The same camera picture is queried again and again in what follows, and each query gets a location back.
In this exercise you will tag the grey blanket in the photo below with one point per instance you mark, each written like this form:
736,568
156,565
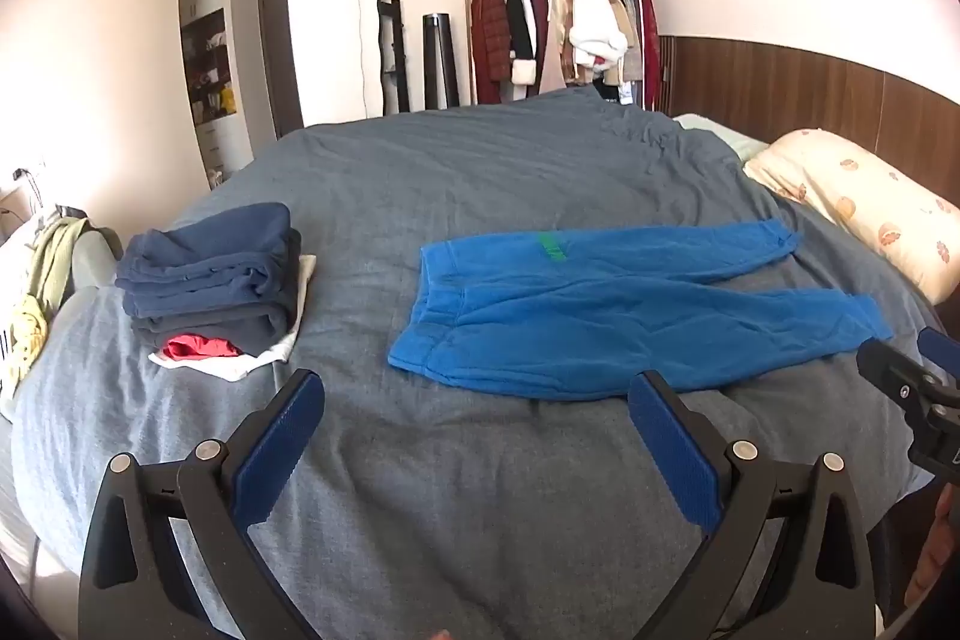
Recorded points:
465,175

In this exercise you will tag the folded navy pants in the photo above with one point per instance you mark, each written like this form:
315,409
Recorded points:
202,257

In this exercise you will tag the black leaning stand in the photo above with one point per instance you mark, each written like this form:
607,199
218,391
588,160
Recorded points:
394,55

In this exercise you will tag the grey chair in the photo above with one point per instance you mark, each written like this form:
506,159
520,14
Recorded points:
101,257

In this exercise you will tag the green garment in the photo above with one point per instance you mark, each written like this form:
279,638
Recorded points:
56,257

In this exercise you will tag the yellow crumpled cloth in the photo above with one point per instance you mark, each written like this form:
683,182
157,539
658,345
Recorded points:
26,332

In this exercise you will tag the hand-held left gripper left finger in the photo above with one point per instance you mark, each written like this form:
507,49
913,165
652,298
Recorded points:
277,452

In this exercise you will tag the red garment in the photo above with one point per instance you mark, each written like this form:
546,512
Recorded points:
199,349

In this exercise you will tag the blue pants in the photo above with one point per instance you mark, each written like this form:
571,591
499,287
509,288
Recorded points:
600,317

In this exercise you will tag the black tall cylinder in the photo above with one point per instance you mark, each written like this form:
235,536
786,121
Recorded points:
440,63

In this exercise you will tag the brown wooden headboard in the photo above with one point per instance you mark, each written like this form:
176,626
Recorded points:
787,85

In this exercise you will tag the person's right hand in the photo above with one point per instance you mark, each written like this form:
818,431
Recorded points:
934,557

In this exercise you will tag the row of hanging clothes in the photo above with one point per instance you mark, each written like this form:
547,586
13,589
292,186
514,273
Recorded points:
562,25

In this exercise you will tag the pale bed sheet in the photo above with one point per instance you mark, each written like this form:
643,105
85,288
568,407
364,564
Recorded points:
712,134

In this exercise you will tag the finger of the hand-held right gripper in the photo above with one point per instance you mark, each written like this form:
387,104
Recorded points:
941,355
892,374

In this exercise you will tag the stack of folded clothes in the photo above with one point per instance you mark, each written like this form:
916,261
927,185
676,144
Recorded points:
255,364

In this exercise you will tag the dark brown door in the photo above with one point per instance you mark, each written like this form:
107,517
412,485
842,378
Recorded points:
281,63

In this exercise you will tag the arched wall shelf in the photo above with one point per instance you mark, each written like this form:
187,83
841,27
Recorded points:
210,63

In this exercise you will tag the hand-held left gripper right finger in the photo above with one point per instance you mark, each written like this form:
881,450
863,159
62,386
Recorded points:
675,452

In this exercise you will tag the cream patterned pillow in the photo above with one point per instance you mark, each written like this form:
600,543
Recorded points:
855,197

